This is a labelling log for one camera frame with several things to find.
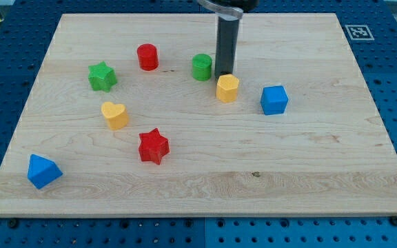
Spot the yellow hexagon block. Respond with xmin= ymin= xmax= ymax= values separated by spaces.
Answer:
xmin=216 ymin=74 xmax=239 ymax=103

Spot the yellow heart block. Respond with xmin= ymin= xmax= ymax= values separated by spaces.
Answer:
xmin=101 ymin=102 xmax=129 ymax=130

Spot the green cylinder block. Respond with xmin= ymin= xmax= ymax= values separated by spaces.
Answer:
xmin=192 ymin=54 xmax=212 ymax=81

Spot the red cylinder block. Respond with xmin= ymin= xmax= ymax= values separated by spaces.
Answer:
xmin=137 ymin=43 xmax=159 ymax=71

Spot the wooden board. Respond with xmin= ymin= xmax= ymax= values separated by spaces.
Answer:
xmin=0 ymin=13 xmax=397 ymax=218

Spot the green star block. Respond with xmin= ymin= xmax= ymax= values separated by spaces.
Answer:
xmin=88 ymin=61 xmax=117 ymax=92

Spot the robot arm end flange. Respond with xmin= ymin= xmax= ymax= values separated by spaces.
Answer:
xmin=196 ymin=0 xmax=260 ymax=21

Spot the blue triangle block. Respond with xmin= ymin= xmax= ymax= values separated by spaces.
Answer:
xmin=27 ymin=154 xmax=63 ymax=189

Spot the red star block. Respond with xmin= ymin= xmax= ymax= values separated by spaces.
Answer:
xmin=138 ymin=128 xmax=170 ymax=165

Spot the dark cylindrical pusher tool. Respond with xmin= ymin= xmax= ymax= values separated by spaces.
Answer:
xmin=214 ymin=17 xmax=239 ymax=79

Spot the blue cube block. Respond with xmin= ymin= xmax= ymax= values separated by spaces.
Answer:
xmin=261 ymin=85 xmax=288 ymax=115

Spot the white fiducial marker tag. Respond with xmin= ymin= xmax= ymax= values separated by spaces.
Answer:
xmin=345 ymin=25 xmax=374 ymax=41

